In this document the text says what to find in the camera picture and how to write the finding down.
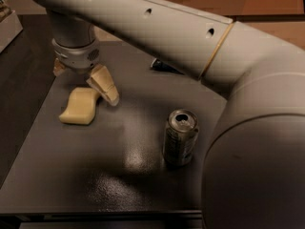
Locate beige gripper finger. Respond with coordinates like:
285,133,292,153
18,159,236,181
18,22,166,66
53,58,66,76
87,64,119,106

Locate yellow sponge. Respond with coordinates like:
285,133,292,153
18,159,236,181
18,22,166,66
59,87,100,125

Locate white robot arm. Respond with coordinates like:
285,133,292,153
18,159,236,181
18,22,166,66
33,0,305,229

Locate dark blue chip bag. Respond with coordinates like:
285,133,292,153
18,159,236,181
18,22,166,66
151,58,180,74

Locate white box at left edge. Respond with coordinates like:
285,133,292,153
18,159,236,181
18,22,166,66
0,0,23,53

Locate silver soda can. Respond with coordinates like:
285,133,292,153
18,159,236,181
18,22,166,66
163,109,199,166

